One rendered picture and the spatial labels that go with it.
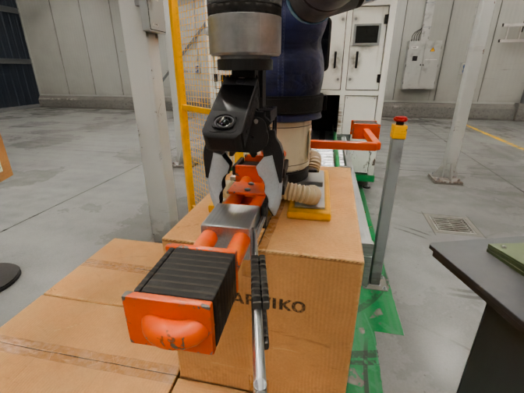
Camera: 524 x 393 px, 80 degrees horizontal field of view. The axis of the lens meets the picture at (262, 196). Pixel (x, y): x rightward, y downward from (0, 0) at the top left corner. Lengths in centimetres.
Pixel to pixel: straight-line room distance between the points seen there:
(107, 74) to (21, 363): 1182
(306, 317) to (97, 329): 67
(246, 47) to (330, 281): 43
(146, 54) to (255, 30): 179
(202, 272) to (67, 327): 92
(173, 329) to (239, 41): 30
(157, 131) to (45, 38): 1202
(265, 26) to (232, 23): 4
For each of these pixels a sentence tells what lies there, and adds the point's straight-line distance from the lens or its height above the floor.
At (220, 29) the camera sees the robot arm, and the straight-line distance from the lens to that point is 40.
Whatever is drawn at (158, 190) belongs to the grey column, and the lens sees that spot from 232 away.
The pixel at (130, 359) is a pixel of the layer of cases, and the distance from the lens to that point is 100.
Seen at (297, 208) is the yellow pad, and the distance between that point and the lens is 73.
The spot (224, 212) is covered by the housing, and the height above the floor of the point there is 109.
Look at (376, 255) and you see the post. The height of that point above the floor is 22.
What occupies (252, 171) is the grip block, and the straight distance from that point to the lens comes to 56.
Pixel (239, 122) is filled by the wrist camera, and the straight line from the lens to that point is 35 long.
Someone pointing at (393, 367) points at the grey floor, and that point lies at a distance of 174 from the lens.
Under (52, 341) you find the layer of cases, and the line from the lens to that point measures 115.
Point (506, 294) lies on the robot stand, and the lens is 101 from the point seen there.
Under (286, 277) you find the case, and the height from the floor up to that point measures 89.
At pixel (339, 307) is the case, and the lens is 66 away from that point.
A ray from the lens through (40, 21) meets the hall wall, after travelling 1413.
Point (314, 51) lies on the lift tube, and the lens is 77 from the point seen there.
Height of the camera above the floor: 126
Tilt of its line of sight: 22 degrees down
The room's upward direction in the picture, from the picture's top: straight up
